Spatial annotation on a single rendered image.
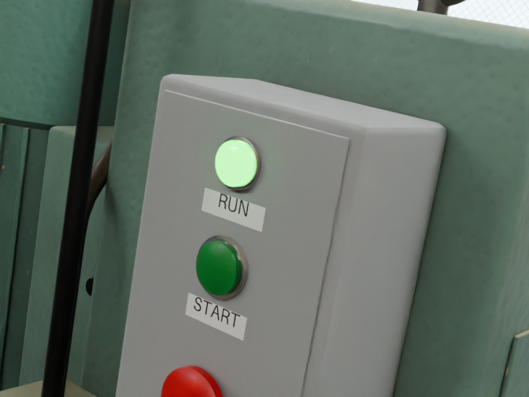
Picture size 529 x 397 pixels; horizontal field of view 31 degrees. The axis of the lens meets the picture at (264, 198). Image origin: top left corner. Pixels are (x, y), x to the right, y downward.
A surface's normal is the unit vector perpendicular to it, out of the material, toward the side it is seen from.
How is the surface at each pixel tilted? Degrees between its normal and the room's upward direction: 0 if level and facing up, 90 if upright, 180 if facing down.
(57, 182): 90
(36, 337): 90
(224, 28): 90
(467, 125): 90
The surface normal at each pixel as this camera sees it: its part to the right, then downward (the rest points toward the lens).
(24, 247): 0.17, 0.23
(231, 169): -0.61, 0.12
